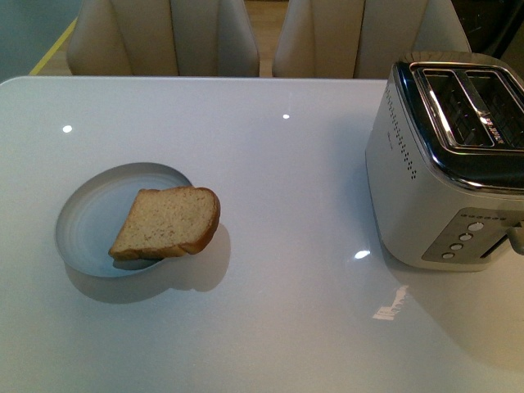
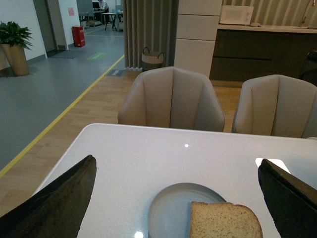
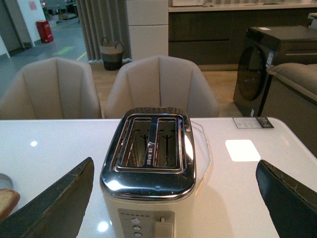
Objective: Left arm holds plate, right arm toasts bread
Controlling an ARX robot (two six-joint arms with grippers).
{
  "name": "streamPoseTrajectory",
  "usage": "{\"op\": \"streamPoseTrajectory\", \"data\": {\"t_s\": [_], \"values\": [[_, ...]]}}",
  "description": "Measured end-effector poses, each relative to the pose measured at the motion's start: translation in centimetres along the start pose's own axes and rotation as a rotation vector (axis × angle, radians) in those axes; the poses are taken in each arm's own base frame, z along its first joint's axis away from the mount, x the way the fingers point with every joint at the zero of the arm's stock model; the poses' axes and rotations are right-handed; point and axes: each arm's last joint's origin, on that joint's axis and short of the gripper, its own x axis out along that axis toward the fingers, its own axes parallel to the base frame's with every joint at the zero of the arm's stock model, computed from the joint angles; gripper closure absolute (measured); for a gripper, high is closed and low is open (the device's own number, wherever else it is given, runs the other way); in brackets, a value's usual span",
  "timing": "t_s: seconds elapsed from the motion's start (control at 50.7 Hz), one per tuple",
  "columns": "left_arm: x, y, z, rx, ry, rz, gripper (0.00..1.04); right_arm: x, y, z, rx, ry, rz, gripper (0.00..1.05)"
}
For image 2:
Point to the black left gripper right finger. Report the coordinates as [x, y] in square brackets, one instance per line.
[291, 202]

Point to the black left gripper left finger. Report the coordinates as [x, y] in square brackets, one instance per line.
[57, 210]

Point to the slice of brown bread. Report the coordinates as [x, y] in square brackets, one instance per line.
[223, 220]

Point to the grey round plate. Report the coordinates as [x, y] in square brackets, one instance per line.
[170, 211]

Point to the right beige chair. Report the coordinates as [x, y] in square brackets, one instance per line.
[277, 105]

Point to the beige chair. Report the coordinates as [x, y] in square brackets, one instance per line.
[174, 98]
[277, 105]

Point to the dark kitchen counter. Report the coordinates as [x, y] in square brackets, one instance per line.
[243, 52]

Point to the left beige chair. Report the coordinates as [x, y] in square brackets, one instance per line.
[174, 98]

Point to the potted green plant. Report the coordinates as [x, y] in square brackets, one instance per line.
[14, 39]

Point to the red box on floor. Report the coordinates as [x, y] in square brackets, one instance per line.
[78, 36]

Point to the white microwave oven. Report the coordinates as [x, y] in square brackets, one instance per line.
[236, 15]

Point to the white tall cabinet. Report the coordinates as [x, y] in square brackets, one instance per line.
[197, 25]

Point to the grey pleated curtain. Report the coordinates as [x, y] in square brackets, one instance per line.
[152, 24]

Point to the woven basket with handles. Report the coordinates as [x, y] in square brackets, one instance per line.
[151, 60]

